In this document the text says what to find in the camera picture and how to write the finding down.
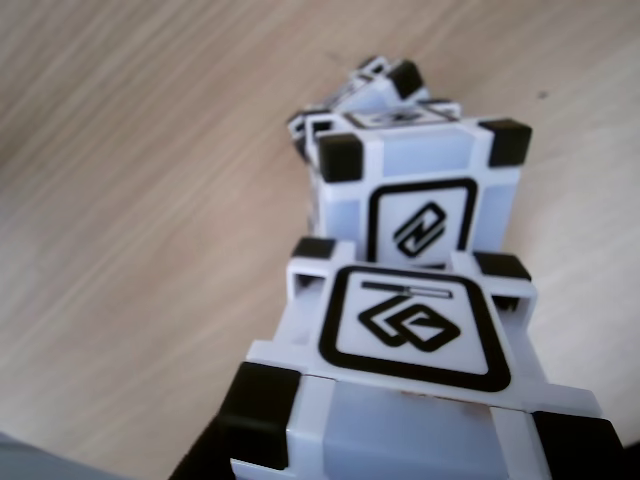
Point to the white cube crossed symbol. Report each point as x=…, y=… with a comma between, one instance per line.
x=404, y=79

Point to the white cube angular symbol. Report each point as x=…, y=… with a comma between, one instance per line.
x=415, y=325

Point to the white cube zigzag symbol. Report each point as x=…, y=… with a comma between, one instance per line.
x=420, y=160

